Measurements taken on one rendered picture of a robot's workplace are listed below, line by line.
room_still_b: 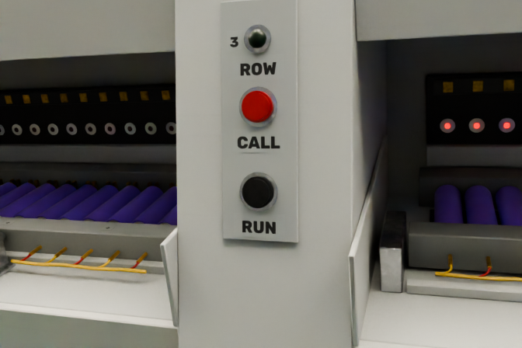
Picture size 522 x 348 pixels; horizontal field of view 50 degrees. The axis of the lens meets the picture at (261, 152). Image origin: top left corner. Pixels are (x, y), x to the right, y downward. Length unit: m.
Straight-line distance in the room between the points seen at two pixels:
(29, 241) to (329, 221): 0.23
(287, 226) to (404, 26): 0.11
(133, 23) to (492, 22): 0.19
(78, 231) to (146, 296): 0.08
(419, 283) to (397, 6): 0.15
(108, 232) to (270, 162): 0.15
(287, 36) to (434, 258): 0.16
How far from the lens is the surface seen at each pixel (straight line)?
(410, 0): 0.29
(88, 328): 0.35
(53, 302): 0.37
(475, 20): 0.29
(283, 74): 0.28
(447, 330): 0.31
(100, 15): 0.34
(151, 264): 0.37
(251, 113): 0.28
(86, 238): 0.40
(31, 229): 0.42
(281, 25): 0.28
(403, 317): 0.31
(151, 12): 0.32
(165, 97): 0.49
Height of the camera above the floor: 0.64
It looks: 2 degrees down
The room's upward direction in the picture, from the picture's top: straight up
